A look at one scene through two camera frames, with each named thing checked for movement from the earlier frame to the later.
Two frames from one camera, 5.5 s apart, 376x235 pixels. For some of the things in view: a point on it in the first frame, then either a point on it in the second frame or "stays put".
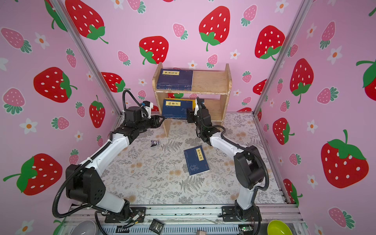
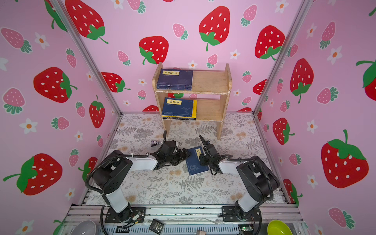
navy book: x=175 y=77 stays put
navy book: x=196 y=161 stays put
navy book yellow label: x=174 y=87 stays put
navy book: x=176 y=109 stays put
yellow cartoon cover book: x=193 y=100 -> x=184 y=118
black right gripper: x=190 y=115 -> x=201 y=156
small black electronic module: x=156 y=226 stays put
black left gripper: x=154 y=122 -> x=181 y=157
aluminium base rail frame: x=255 y=220 stays put
